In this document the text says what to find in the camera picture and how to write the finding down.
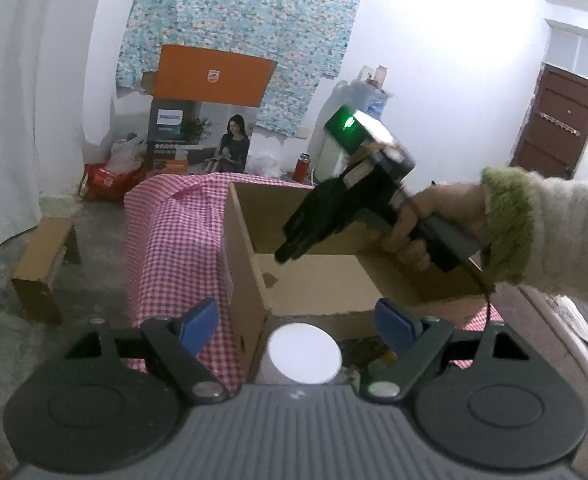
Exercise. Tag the pink checkered tablecloth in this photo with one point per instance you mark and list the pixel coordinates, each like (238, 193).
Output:
(173, 257)

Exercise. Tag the red bag on floor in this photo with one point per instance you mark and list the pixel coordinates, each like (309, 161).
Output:
(100, 185)

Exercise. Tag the orange Philips appliance box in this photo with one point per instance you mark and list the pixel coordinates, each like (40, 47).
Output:
(204, 109)

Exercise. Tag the white curtain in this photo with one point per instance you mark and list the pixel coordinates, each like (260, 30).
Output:
(43, 54)

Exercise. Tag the red thermos bottle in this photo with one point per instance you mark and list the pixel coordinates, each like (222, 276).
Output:
(301, 168)

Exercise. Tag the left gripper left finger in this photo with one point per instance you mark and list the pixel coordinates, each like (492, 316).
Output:
(174, 344)

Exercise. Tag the floral blue hanging cloth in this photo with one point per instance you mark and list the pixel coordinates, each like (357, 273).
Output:
(307, 39)

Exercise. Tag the brown wooden door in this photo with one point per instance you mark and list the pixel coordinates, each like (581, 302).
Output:
(556, 127)

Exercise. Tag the white water dispenser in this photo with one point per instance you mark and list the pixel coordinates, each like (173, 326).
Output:
(337, 131)

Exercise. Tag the white fuzzy green-cuffed sleeve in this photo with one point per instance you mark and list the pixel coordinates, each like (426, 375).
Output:
(537, 232)

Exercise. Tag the small cardboard box on floor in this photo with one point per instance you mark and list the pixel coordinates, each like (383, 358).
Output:
(53, 242)

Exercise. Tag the person's right hand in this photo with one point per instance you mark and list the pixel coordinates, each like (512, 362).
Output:
(463, 204)

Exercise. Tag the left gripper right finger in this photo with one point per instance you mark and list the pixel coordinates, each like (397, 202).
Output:
(418, 345)

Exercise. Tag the open brown cardboard box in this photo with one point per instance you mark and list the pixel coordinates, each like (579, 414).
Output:
(334, 287)

